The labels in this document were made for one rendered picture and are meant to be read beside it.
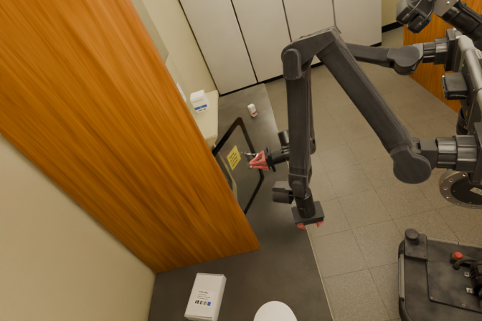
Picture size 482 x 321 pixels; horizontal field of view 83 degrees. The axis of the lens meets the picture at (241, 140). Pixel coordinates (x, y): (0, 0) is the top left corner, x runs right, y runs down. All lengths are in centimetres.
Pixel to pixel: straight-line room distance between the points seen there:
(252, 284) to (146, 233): 45
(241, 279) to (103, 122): 79
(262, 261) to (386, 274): 115
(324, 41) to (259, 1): 329
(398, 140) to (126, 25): 66
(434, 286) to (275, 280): 99
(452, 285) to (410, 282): 19
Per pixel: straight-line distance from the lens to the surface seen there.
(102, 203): 106
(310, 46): 67
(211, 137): 89
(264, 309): 99
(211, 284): 122
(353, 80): 69
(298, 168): 82
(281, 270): 119
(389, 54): 114
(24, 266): 98
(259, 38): 403
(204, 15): 393
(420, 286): 192
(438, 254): 203
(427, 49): 116
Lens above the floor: 200
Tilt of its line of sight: 37 degrees down
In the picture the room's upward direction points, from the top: 23 degrees counter-clockwise
